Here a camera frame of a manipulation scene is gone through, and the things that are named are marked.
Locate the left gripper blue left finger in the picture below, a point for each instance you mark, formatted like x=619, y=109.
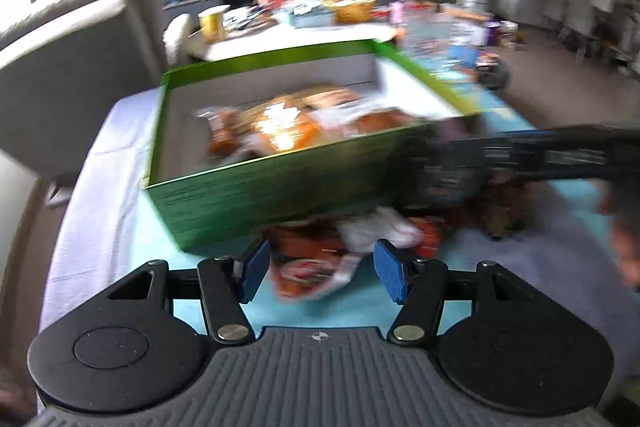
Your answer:
x=226, y=284

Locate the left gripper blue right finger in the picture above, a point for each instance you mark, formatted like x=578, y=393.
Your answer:
x=417, y=286

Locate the red white snack packet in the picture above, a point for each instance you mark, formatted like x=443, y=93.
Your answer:
x=313, y=258

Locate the person right hand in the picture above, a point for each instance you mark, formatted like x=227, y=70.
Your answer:
x=624, y=241

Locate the clear glass pitcher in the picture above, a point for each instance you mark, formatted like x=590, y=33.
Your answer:
x=435, y=40

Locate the green cardboard box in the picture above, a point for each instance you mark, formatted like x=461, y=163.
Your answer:
x=300, y=141

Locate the orange snack packet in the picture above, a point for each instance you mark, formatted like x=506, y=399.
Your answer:
x=284, y=126

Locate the yellow woven basket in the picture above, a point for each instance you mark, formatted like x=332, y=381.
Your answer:
x=352, y=11

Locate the blue plastic basket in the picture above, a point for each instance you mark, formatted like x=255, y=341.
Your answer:
x=308, y=16

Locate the round white coffee table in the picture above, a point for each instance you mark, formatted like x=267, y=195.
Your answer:
x=284, y=37

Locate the grey sofa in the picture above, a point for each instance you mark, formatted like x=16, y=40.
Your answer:
x=65, y=63

